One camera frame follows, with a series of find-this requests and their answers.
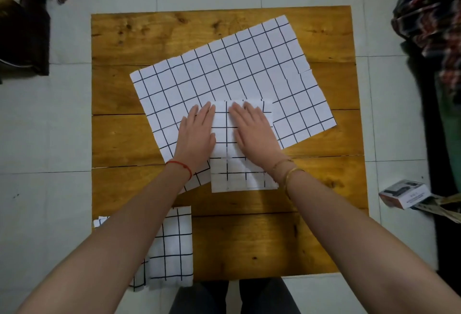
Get person's left forearm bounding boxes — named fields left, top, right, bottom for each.
left=16, top=166, right=192, bottom=314

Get person's denim trousers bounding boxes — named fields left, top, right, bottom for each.
left=169, top=277, right=302, bottom=314

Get person's right forearm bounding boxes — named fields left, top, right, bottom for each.
left=279, top=166, right=461, bottom=314

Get grid cloth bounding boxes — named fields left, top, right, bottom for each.
left=210, top=99, right=279, bottom=194
left=93, top=216, right=150, bottom=293

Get red plaid blanket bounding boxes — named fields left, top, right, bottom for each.
left=391, top=0, right=461, bottom=102

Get person's right hand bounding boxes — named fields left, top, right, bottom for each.
left=228, top=100, right=292, bottom=178

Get green cloth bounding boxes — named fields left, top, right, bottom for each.
left=436, top=72, right=461, bottom=192

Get red string bracelet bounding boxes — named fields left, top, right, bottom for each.
left=165, top=159, right=193, bottom=181

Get cream and denim armchair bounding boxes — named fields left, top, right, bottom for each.
left=0, top=0, right=51, bottom=84

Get beige perforated strap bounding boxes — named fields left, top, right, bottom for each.
left=414, top=193, right=461, bottom=224

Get gold bangle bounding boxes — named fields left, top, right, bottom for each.
left=282, top=167, right=305, bottom=199

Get pile of grid cloths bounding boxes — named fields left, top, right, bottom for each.
left=129, top=14, right=338, bottom=194

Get wooden table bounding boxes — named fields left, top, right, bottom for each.
left=90, top=5, right=369, bottom=282

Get thin gold chain bracelet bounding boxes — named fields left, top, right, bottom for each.
left=270, top=158, right=294, bottom=178

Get long cream and denim sofa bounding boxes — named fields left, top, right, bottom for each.
left=400, top=0, right=461, bottom=296

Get small white orange box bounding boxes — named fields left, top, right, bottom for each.
left=378, top=180, right=430, bottom=210

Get person's left hand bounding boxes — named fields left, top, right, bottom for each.
left=172, top=101, right=217, bottom=178

